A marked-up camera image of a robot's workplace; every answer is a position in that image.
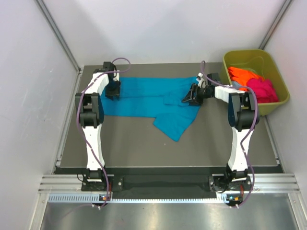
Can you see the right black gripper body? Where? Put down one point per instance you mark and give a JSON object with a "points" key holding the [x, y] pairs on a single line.
{"points": [[203, 93]]}

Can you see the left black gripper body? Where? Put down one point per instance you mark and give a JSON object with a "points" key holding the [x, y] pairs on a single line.
{"points": [[112, 89]]}

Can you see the blue t shirt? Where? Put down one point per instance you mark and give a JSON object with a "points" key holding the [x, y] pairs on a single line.
{"points": [[158, 98]]}

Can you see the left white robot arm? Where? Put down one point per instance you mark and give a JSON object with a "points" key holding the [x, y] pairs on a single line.
{"points": [[89, 119]]}

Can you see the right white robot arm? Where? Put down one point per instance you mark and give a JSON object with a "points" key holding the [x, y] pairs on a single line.
{"points": [[242, 117]]}

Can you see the orange t shirt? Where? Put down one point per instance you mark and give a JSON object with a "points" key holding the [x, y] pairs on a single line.
{"points": [[242, 76]]}

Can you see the olive green plastic bin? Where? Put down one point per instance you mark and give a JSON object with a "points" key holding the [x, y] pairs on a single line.
{"points": [[255, 68]]}

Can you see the magenta t shirt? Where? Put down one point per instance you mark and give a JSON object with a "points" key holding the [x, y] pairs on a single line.
{"points": [[264, 90]]}

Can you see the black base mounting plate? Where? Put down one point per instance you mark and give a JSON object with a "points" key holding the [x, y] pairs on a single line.
{"points": [[206, 183]]}

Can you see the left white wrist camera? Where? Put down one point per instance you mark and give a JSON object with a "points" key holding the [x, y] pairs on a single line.
{"points": [[115, 76]]}

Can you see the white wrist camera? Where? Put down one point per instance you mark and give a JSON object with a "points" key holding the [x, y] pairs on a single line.
{"points": [[115, 76], [201, 81]]}

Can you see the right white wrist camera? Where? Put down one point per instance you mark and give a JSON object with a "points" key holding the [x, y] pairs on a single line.
{"points": [[201, 81]]}

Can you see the left corner aluminium post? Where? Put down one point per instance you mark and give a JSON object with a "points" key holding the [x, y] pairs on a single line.
{"points": [[51, 22]]}

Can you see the corner aluminium post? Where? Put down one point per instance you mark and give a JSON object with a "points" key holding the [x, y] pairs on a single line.
{"points": [[51, 22], [276, 21]]}

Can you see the aluminium frame rail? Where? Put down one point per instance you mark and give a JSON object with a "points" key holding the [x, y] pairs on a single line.
{"points": [[263, 183]]}

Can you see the grey slotted cable duct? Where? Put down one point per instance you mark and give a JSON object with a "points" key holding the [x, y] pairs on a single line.
{"points": [[101, 198]]}

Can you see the right corner aluminium post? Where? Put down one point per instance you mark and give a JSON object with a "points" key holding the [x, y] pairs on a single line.
{"points": [[276, 21]]}

